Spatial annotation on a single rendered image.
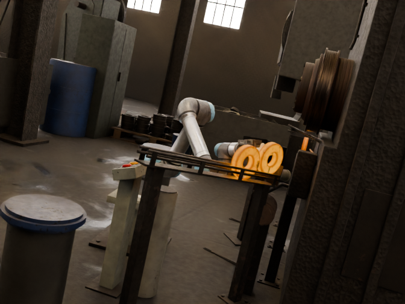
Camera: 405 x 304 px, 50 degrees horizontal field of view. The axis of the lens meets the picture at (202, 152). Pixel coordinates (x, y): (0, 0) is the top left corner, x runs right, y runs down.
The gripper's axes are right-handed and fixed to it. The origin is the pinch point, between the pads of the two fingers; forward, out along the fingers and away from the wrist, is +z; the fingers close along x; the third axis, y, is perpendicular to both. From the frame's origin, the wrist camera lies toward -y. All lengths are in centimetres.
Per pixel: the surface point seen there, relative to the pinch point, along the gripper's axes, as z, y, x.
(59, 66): -367, 104, 59
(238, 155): 0.1, -1.4, -22.7
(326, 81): 11.2, 38.3, 28.2
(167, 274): -53, -65, -16
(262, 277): -32, -70, 37
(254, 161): 0.0, -3.9, -11.9
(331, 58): 10, 51, 34
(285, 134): -162, 31, 229
